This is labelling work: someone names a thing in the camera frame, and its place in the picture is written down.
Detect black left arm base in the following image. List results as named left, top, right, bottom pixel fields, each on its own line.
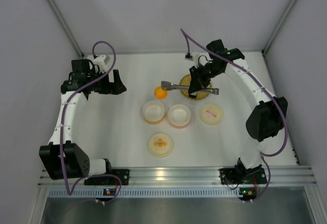
left=84, top=168, right=130, bottom=186

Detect stainless steel tongs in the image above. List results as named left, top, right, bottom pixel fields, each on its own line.
left=160, top=81, right=219, bottom=95

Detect round bamboo tray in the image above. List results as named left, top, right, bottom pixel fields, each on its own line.
left=179, top=74, right=209, bottom=101

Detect slotted cable duct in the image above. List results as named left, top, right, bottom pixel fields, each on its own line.
left=48, top=187, right=254, bottom=198

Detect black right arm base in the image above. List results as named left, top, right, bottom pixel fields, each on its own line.
left=219, top=158, right=267, bottom=185

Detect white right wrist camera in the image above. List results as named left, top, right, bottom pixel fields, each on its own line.
left=185, top=52, right=200, bottom=67

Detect left aluminium frame post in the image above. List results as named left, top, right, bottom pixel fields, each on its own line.
left=45, top=0, right=84, bottom=58

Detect cream lid pink handle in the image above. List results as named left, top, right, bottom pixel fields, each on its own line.
left=200, top=104, right=224, bottom=125

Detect orange round food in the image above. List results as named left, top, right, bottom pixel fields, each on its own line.
left=154, top=86, right=168, bottom=99

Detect pink lunch box bowl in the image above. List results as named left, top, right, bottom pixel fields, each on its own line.
left=168, top=105, right=191, bottom=129

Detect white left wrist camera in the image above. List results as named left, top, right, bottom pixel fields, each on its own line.
left=92, top=55, right=110, bottom=72

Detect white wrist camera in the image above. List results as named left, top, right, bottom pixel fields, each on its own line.
left=92, top=55, right=110, bottom=72
left=185, top=52, right=200, bottom=67

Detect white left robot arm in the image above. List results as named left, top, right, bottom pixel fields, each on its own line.
left=39, top=55, right=127, bottom=180

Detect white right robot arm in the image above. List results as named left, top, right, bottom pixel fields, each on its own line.
left=185, top=39, right=288, bottom=177

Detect right aluminium frame post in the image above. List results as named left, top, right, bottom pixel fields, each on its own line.
left=261, top=0, right=299, bottom=57

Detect cream lid orange handle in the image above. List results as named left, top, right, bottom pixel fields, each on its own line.
left=148, top=133, right=173, bottom=158

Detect aluminium frame post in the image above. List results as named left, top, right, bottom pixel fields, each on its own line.
left=261, top=0, right=299, bottom=57
left=45, top=0, right=84, bottom=58

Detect aluminium mounting rail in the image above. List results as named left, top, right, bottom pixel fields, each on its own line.
left=38, top=166, right=317, bottom=187

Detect yellow lunch box bowl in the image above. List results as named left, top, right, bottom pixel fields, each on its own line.
left=142, top=101, right=166, bottom=124

